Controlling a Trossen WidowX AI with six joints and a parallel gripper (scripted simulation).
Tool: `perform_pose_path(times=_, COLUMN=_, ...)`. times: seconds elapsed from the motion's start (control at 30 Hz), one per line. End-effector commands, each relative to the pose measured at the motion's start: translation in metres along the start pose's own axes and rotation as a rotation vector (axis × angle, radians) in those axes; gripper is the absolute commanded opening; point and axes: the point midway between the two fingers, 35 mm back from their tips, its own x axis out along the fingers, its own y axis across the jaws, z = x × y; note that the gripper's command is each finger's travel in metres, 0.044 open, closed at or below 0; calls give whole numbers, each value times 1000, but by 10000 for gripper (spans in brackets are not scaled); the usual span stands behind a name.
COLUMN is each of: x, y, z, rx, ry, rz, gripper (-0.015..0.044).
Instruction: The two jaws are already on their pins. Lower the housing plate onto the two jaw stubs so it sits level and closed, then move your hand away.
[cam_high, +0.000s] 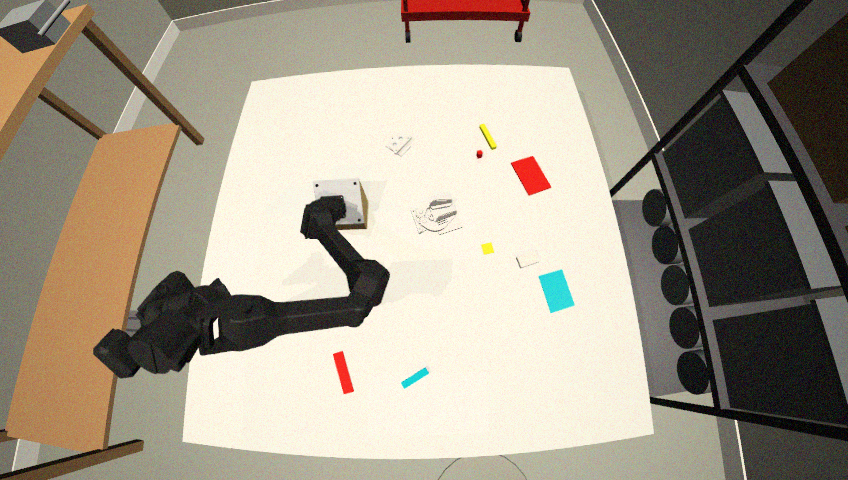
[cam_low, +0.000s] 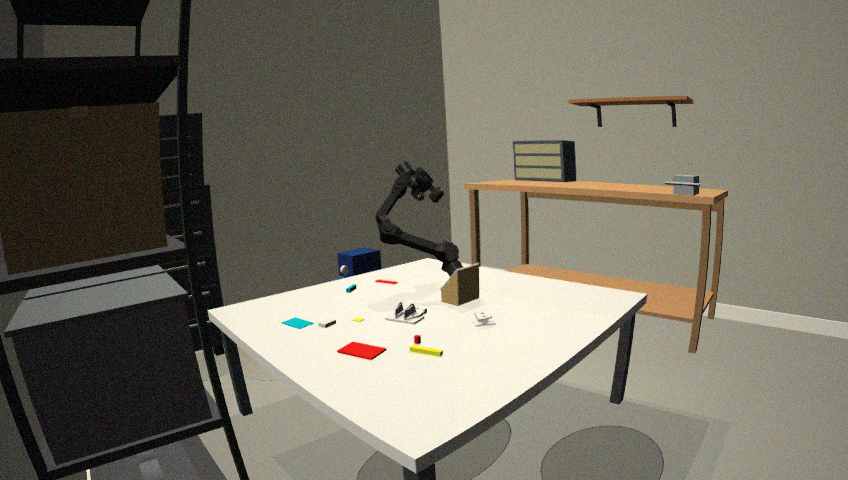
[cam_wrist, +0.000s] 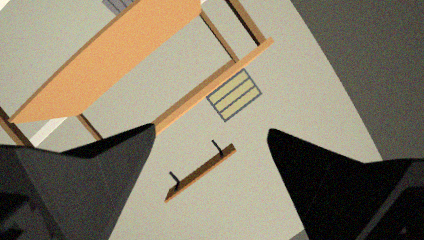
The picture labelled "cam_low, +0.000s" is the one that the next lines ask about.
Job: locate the cyan rectangular plate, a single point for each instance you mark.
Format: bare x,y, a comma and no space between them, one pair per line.
297,323

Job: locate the yellow rectangular bar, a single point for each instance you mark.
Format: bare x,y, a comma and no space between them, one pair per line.
426,350

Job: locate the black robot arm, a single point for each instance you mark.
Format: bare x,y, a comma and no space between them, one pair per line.
446,252

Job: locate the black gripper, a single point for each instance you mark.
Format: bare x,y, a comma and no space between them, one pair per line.
436,193

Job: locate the red flat rectangular plate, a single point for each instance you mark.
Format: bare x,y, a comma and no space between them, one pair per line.
362,350

